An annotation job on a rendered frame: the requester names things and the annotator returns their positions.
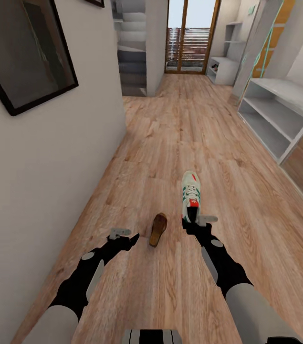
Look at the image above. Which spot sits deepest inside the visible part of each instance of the robot trunk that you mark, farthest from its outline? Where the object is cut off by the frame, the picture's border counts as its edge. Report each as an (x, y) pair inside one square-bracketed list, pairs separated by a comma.
[(151, 336)]

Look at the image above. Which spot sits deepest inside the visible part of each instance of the sandal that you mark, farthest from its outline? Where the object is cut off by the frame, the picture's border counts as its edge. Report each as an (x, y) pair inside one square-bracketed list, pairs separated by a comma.
[(158, 227)]

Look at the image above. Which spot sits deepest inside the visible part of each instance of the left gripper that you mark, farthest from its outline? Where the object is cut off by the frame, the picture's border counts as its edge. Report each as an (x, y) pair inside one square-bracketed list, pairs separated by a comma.
[(122, 243)]

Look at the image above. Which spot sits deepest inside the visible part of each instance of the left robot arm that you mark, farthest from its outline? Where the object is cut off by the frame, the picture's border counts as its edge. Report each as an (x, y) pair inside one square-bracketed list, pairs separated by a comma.
[(58, 324)]

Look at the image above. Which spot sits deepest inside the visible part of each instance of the door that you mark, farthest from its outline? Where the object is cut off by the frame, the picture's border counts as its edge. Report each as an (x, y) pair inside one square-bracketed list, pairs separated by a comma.
[(279, 25), (189, 33)]

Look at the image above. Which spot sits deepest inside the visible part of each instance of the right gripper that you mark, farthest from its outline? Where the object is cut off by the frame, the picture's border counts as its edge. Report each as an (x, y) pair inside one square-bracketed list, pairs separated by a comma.
[(195, 229)]

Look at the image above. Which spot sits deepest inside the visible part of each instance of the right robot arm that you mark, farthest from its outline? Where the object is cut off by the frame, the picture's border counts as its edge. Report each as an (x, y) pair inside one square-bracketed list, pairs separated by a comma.
[(256, 320)]

